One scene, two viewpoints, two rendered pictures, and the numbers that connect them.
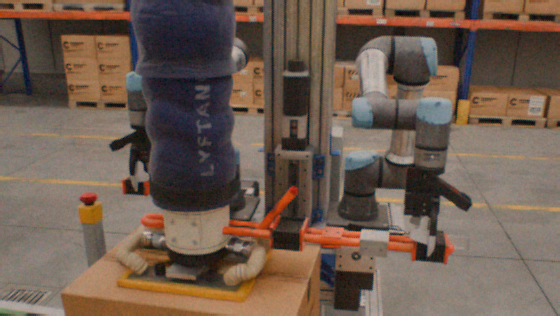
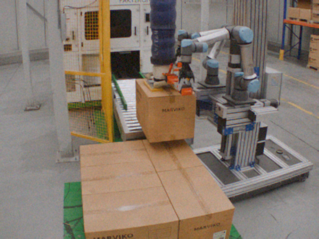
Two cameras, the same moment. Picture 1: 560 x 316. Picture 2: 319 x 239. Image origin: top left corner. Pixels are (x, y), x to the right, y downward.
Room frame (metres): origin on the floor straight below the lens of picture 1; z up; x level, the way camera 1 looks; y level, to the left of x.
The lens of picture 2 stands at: (0.12, -2.04, 1.80)
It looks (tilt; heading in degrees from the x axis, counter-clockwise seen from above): 22 degrees down; 65
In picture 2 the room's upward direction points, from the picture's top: straight up
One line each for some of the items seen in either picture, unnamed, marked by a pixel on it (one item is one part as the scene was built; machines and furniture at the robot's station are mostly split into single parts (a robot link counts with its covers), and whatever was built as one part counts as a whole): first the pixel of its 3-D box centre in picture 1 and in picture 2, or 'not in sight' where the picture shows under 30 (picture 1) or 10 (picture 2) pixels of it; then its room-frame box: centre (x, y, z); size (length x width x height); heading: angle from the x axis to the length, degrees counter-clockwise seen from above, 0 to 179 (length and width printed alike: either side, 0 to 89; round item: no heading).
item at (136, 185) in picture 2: not in sight; (144, 193); (0.83, -0.21, 0.34); 1.20 x 1.00 x 0.40; 80
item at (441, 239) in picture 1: (429, 247); (184, 90); (1.11, -0.31, 1.21); 0.08 x 0.07 x 0.05; 80
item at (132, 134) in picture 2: not in sight; (160, 131); (1.24, 0.38, 0.58); 0.70 x 0.03 x 0.06; 170
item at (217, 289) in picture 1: (185, 276); (152, 83); (1.12, 0.30, 1.10); 0.34 x 0.10 x 0.05; 80
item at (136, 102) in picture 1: (140, 91); (182, 35); (1.52, 0.51, 1.50); 0.09 x 0.08 x 0.11; 164
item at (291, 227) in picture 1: (289, 233); (171, 78); (1.17, 0.04, 1.21); 0.10 x 0.08 x 0.06; 170
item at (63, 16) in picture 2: not in sight; (64, 25); (0.48, 1.28, 1.62); 0.20 x 0.05 x 0.30; 80
